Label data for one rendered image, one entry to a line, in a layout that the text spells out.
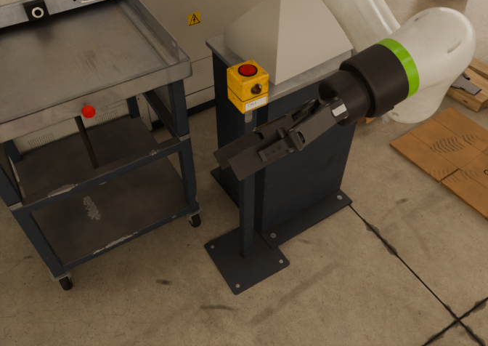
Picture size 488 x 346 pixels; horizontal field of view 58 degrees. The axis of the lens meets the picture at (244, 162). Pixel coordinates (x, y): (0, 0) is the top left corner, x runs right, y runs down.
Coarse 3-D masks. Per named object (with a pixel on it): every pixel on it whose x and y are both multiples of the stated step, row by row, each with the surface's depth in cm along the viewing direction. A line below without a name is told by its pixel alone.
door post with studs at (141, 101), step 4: (140, 96) 208; (140, 100) 210; (144, 100) 211; (140, 104) 212; (144, 104) 213; (140, 108) 213; (144, 108) 214; (144, 112) 216; (144, 116) 218; (148, 116) 219; (144, 120) 219; (148, 120) 221; (148, 124) 223; (148, 128) 224
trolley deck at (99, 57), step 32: (0, 32) 132; (32, 32) 132; (64, 32) 132; (96, 32) 132; (128, 32) 132; (0, 64) 122; (32, 64) 122; (64, 64) 122; (96, 64) 122; (128, 64) 122; (160, 64) 122; (0, 96) 112; (32, 96) 112; (64, 96) 112; (96, 96) 115; (128, 96) 120; (0, 128) 106; (32, 128) 111
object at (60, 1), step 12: (24, 0) 129; (48, 0) 132; (60, 0) 134; (72, 0) 136; (96, 0) 140; (0, 12) 128; (12, 12) 129; (24, 12) 131; (0, 24) 130; (12, 24) 131
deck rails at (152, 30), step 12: (120, 0) 145; (132, 0) 138; (132, 12) 139; (144, 12) 132; (144, 24) 135; (156, 24) 126; (144, 36) 131; (156, 36) 130; (168, 36) 121; (156, 48) 126; (168, 48) 125; (168, 60) 122; (180, 60) 122
